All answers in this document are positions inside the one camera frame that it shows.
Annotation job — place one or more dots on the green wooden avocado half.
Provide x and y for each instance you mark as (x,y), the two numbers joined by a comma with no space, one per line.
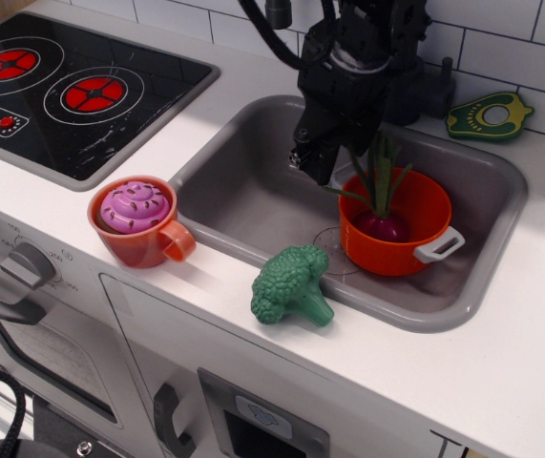
(495,118)

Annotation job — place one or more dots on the grey oven knob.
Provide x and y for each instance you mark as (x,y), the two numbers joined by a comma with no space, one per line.
(28,265)

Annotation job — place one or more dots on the grey plastic sink basin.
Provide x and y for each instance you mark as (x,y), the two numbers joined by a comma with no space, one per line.
(239,195)

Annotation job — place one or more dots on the black toy faucet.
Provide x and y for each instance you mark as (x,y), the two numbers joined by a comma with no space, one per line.
(416,92)

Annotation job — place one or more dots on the green toy broccoli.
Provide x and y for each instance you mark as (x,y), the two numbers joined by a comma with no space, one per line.
(289,283)

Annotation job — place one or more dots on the orange toy cup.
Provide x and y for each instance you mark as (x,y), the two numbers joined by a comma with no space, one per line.
(169,240)

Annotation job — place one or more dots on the dark grey cabinet handle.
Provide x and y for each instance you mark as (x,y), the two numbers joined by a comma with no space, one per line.
(165,405)

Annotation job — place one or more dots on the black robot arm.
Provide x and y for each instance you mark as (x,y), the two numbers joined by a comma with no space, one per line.
(409,21)

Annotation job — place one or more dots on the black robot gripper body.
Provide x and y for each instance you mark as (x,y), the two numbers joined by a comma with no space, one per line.
(344,84)

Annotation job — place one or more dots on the pink toy cupcake swirl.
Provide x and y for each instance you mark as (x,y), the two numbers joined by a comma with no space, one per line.
(133,207)

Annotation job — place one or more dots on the grey dishwasher control panel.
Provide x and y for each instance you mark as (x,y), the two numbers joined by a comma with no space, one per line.
(249,426)

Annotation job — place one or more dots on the orange toy pot grey handles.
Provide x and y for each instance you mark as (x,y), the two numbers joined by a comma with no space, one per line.
(424,208)

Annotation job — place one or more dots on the black toy stovetop red burners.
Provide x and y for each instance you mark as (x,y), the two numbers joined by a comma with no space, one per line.
(75,103)

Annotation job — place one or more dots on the grey oven door handle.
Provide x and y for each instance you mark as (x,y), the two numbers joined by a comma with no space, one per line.
(22,312)

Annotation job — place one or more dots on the purple toy beet green leaves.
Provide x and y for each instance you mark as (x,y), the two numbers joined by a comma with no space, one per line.
(377,221)

